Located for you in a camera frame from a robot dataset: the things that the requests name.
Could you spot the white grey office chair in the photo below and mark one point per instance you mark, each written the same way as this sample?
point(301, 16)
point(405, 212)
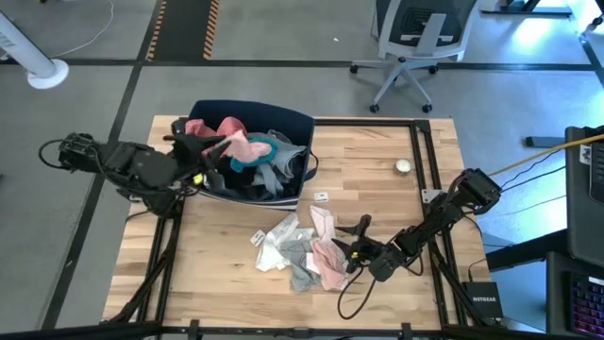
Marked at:
point(424, 28)

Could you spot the white garment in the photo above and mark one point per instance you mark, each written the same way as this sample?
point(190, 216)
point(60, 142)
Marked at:
point(271, 255)

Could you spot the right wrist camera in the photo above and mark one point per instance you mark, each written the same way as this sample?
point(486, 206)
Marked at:
point(355, 262)

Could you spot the black desk base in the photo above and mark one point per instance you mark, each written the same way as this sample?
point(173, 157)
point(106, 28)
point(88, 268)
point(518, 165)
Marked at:
point(519, 10)

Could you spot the black desk foot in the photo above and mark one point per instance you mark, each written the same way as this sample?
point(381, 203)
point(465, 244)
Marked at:
point(542, 141)

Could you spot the small white printed tag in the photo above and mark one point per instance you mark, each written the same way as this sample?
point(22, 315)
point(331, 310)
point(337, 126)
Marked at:
point(321, 196)

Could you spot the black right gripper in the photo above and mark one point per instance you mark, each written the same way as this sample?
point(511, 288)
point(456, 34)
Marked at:
point(375, 252)

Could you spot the black desk leg bar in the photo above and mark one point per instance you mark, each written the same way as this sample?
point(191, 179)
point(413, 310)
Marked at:
point(524, 252)

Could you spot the black aluminium table frame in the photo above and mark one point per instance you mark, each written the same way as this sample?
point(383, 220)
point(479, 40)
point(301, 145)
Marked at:
point(415, 141)

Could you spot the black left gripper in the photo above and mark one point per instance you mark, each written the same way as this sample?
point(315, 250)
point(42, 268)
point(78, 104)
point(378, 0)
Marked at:
point(191, 153)

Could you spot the black garment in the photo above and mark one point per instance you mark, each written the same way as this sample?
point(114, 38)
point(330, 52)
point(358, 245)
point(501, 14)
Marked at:
point(240, 181)

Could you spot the small round silver object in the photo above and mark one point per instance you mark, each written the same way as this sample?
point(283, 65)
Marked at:
point(402, 166)

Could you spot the navy white fabric bin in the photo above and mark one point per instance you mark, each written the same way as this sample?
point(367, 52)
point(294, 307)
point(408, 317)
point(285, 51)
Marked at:
point(255, 115)

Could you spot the white tower fan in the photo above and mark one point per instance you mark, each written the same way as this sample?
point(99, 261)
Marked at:
point(30, 59)

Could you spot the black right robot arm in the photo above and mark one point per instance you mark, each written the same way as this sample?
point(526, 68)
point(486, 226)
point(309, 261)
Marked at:
point(439, 212)

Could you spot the black computer case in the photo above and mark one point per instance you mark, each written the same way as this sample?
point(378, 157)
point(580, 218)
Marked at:
point(580, 212)

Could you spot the white paper hang tag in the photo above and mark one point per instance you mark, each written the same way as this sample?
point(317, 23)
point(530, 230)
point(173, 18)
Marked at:
point(312, 263)
point(257, 238)

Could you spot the teal garment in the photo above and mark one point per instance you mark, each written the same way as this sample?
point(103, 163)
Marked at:
point(237, 166)

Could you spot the purple backlit keyboard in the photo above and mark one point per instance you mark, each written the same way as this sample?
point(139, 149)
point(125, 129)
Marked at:
point(587, 307)

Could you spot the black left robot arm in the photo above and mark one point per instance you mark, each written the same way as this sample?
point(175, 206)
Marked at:
point(137, 165)

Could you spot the salmon pink garment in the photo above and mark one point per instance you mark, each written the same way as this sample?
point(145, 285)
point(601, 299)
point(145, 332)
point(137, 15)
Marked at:
point(240, 148)

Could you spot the grey garment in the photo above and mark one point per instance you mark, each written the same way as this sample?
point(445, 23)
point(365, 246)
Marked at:
point(299, 269)

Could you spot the silver mounting plate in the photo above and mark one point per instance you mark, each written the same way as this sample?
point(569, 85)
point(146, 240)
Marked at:
point(428, 195)

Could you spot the black desk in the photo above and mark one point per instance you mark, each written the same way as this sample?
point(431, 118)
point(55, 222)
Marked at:
point(557, 293)

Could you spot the black Netgear network switch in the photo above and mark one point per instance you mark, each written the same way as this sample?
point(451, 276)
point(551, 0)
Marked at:
point(483, 300)

